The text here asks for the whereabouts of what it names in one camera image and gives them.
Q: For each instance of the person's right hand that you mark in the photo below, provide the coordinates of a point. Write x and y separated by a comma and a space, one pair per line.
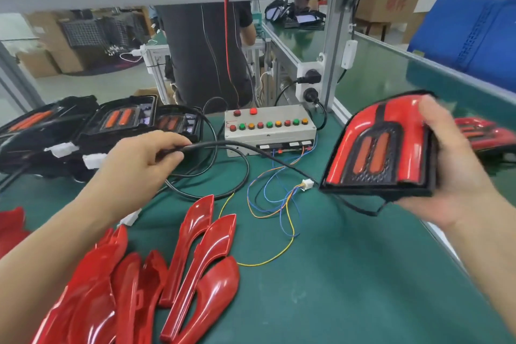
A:
459, 186

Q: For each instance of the person's left hand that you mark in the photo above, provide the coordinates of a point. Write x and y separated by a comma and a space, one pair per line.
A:
137, 170

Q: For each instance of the pile of black lamp housings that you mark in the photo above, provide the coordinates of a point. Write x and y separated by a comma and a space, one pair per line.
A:
121, 118

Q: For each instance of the black tail light assembly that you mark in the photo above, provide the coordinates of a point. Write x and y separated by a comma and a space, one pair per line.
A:
395, 130
492, 136

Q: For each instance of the person's left forearm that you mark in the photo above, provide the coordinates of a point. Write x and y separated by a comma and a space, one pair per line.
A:
48, 267

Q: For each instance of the white metal stand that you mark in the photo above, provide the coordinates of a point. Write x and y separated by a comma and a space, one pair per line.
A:
155, 65

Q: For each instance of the pile of red lens covers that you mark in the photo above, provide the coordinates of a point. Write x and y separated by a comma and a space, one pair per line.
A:
201, 259

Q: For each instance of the beige test button box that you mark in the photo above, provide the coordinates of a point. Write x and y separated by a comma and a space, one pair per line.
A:
270, 140

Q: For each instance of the black mesh basket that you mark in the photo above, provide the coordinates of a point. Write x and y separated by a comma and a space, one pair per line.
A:
93, 32

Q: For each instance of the large cardboard box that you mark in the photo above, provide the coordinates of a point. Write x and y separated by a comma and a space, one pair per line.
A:
60, 45

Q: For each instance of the small cardboard box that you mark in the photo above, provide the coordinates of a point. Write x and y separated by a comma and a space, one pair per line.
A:
36, 64

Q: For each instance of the blue plastic crate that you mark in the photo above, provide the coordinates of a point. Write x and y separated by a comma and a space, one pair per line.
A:
468, 37

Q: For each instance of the white power strip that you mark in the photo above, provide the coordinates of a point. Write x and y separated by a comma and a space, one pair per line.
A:
300, 65

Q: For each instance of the white switch box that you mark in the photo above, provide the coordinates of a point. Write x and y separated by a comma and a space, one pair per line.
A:
349, 54

